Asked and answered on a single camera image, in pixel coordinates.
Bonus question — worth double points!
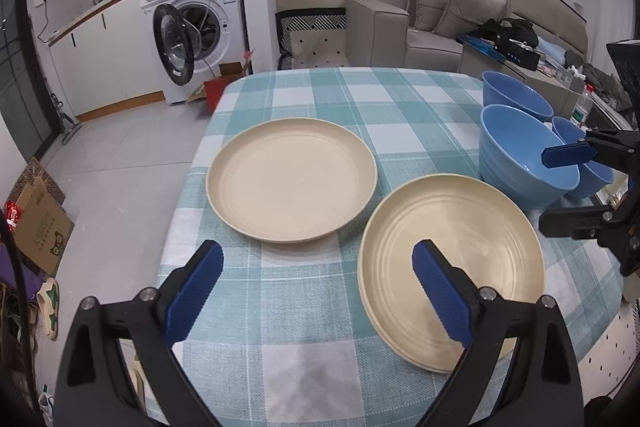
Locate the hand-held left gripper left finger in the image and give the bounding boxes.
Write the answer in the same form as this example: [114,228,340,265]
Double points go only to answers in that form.
[54,239,225,427]

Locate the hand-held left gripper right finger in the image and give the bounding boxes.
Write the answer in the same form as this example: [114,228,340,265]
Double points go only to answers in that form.
[411,239,585,427]

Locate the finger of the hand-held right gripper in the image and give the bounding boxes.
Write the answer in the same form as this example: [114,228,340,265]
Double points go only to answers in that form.
[539,202,629,240]
[542,129,633,168]

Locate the blue ribbed bowl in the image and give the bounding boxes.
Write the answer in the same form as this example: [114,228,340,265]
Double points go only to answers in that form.
[479,104,581,210]

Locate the beige plate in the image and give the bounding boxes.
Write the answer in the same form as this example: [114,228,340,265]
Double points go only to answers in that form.
[366,297,522,376]
[357,173,546,359]
[206,118,379,244]

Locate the grey clothing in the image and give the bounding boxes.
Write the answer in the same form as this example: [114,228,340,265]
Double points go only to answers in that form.
[582,62,631,108]

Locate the clear plastic bottle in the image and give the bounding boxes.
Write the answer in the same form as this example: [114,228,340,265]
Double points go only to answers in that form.
[569,84,596,128]

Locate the tissue box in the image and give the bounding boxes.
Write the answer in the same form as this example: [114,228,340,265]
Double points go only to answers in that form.
[554,65,586,90]

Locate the beige low cabinet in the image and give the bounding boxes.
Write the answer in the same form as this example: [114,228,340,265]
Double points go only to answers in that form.
[457,36,587,118]

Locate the black electronics box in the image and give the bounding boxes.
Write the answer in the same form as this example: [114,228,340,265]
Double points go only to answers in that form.
[496,34,541,68]

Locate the white dotted floor mat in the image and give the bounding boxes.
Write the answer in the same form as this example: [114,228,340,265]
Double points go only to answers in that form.
[574,296,640,404]

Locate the black jacket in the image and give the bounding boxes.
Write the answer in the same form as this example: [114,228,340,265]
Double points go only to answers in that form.
[472,17,539,48]

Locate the blue plastic bag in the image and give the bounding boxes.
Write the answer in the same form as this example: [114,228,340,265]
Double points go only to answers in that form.
[457,34,501,56]

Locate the beige slippers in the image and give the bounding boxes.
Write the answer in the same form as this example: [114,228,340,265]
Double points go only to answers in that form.
[34,279,61,341]

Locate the brown cardboard box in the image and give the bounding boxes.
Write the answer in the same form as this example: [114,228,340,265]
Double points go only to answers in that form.
[7,156,76,276]

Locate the grey cushion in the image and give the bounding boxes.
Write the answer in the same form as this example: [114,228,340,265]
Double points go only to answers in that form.
[413,0,459,33]
[432,0,506,40]

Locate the purple bag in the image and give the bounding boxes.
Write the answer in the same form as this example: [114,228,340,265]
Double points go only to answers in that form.
[0,246,42,289]

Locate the white shoe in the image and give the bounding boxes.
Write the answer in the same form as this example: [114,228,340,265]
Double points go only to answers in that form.
[37,386,56,427]

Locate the red cardboard box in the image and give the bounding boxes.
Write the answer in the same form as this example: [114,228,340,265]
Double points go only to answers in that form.
[202,61,249,113]

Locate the grey sofa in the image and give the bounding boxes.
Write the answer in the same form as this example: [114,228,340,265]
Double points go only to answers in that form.
[344,0,587,74]

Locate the white kitchen base cabinet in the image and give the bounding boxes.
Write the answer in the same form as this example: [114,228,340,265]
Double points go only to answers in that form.
[47,0,167,124]

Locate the white washing machine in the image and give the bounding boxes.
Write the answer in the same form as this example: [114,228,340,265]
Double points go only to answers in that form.
[138,0,250,106]

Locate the black patterned chair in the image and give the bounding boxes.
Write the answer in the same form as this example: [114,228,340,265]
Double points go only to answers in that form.
[275,7,349,70]

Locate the black glass door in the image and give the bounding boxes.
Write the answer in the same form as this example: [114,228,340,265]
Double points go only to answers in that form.
[0,0,54,158]

